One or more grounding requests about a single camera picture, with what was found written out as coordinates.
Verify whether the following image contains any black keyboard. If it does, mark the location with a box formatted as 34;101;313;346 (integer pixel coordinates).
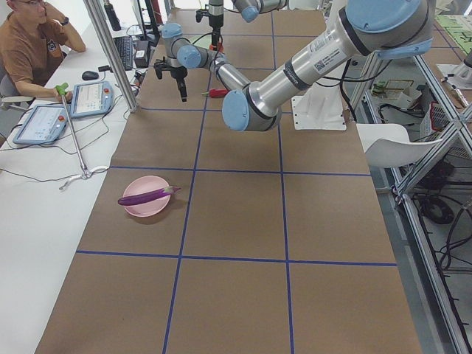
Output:
113;36;133;71

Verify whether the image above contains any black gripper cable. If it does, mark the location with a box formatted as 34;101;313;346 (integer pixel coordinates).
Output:
184;31;215;47

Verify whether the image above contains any seated person brown shirt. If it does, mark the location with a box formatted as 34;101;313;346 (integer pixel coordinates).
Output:
1;1;86;100

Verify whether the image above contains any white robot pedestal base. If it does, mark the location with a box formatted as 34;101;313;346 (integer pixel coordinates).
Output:
291;0;348;132

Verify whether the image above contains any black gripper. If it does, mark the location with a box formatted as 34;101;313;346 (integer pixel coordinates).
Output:
153;57;188;102
195;9;223;45

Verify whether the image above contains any pink plate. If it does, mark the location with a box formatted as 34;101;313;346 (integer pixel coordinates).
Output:
122;176;171;218

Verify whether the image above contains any red tomato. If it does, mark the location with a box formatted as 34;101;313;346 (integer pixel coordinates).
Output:
209;43;223;52

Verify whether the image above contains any purple eggplant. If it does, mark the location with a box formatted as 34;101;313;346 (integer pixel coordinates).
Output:
117;186;181;206

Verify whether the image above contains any aluminium frame post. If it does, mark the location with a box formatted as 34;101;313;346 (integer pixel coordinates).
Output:
83;0;138;113

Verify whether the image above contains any teach pendant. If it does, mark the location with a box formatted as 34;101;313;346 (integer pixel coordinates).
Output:
69;81;114;118
13;105;67;145

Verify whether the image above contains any red chili pepper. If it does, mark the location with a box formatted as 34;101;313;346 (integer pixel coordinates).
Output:
201;88;229;98

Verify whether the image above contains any near teach pendant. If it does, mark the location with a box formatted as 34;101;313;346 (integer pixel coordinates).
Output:
13;105;67;145

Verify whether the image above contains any black computer mouse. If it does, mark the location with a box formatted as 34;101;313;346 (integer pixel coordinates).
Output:
81;70;100;81

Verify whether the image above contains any white plastic chair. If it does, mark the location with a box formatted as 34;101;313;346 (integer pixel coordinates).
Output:
356;123;442;168

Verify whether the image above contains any far teach pendant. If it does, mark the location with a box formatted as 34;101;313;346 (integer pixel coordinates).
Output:
69;81;114;118

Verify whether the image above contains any green handled grabber stick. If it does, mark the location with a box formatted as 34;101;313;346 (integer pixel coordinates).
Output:
55;83;109;191

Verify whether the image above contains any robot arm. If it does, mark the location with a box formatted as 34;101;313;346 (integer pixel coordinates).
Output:
195;0;288;52
162;1;436;131

